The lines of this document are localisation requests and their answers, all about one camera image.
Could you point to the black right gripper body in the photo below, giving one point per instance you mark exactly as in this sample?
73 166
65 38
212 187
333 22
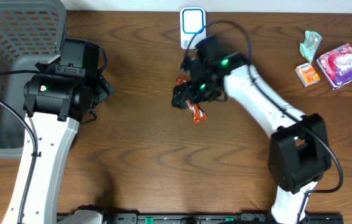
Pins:
181 96

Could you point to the orange snack bar wrapper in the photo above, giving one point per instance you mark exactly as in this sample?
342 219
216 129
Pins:
197 113

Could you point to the orange juice carton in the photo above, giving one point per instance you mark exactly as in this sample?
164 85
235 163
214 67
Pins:
307 74

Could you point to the green tissue packet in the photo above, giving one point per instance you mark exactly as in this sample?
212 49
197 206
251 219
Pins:
310 45

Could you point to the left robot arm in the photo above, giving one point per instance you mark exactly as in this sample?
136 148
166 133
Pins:
59 91

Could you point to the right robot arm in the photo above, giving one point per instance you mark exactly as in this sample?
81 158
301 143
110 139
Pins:
298 155

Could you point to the grey plastic mesh basket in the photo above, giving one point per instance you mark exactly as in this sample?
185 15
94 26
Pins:
30 32

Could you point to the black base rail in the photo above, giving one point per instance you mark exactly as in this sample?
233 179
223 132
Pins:
92 214

